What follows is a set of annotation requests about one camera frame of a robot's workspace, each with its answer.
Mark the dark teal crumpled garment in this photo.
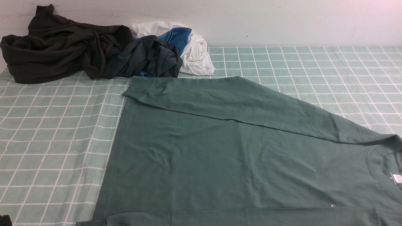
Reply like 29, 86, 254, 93
100, 35, 182, 79

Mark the green checkered bed sheet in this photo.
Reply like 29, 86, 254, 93
0, 46, 402, 226

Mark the blue crumpled garment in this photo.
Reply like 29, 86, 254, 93
139, 27, 192, 78

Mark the dark olive crumpled garment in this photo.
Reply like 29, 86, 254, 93
1, 4, 134, 84

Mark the white crumpled garment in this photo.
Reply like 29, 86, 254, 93
131, 21, 215, 76

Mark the black object bottom left corner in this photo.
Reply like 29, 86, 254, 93
0, 215, 13, 226

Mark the green long-sleeved shirt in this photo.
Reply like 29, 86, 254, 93
76, 76, 402, 226

